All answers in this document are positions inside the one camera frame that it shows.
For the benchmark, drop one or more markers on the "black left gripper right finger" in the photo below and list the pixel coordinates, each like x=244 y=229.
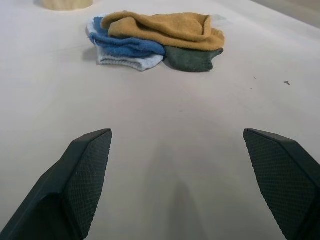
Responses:
x=287 y=180

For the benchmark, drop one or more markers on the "dark green sock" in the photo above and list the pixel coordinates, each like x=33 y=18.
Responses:
x=190 y=58

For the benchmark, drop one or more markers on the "blue cloth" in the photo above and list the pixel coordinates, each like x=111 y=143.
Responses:
x=130 y=62

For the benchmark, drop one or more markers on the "beige packing tape roll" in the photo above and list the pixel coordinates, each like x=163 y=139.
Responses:
x=65 y=4

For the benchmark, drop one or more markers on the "mustard yellow sock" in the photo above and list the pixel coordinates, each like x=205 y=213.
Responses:
x=170 y=27

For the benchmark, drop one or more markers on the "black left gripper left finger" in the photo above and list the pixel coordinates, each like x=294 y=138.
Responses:
x=75 y=180

